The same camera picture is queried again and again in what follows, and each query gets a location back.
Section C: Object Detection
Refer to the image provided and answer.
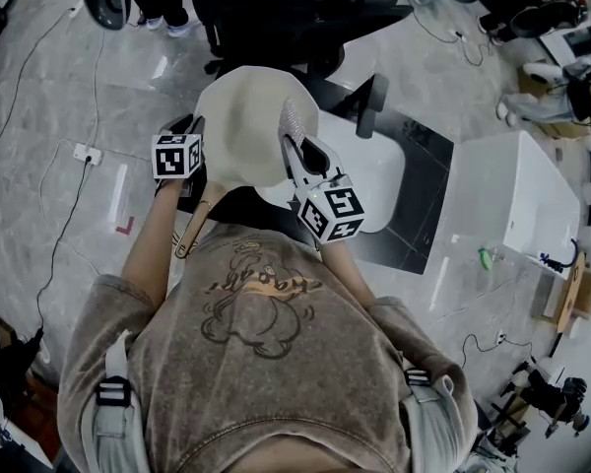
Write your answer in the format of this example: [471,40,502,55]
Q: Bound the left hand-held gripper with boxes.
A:
[151,113,210,200]

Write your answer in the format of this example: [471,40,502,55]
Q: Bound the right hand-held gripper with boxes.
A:
[280,136,366,245]

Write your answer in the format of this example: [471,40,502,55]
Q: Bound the cream frying pan wooden handle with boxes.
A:
[172,64,321,260]

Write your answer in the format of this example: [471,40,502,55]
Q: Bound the person's left forearm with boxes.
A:
[121,179,188,309]

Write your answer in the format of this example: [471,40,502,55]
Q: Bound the person's right forearm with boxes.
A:
[318,237,381,310]

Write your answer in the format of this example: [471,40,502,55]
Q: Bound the white square socket box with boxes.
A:
[73,143,102,166]

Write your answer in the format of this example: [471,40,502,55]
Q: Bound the black sink cabinet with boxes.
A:
[174,74,457,276]

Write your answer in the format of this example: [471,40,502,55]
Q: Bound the black office chair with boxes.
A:
[191,0,416,140]

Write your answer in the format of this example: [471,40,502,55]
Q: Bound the brown graphic T-shirt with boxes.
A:
[56,224,479,473]

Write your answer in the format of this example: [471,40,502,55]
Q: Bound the white rectangular cabinet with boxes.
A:
[445,130,582,280]

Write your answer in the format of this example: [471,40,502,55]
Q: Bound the black curved tube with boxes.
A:
[540,237,580,273]

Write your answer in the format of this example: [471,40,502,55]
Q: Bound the round wooden board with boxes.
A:
[556,251,587,334]

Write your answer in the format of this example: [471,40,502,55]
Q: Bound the person's neck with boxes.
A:
[235,434,410,473]

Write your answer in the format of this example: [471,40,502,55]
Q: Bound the small cardboard box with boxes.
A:
[573,269,591,320]

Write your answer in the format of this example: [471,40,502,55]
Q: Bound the reddish brown wooden furniture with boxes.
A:
[2,376,63,462]

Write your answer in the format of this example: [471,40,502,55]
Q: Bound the grey backpack strap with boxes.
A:
[92,330,152,473]
[402,367,457,473]

